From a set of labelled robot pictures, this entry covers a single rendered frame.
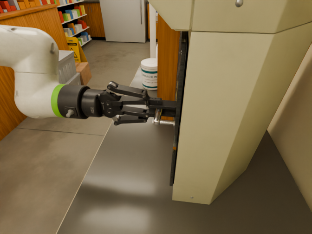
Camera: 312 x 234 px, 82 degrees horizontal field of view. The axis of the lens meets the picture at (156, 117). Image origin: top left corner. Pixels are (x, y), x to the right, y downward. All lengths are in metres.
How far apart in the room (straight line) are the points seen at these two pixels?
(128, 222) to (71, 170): 1.46
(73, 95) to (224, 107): 0.35
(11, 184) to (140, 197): 1.68
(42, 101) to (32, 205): 1.46
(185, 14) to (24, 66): 0.41
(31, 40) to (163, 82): 0.44
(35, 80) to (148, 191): 0.44
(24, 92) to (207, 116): 0.44
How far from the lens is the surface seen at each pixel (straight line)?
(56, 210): 1.80
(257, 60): 0.31
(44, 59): 0.55
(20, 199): 2.00
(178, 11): 0.27
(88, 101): 0.48
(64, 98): 0.50
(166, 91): 0.74
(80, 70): 3.24
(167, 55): 0.68
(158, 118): 0.42
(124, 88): 0.45
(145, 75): 1.05
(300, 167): 0.81
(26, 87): 0.55
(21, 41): 0.55
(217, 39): 0.29
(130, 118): 0.50
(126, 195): 0.61
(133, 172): 0.65
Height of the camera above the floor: 1.47
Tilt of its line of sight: 38 degrees down
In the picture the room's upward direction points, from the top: straight up
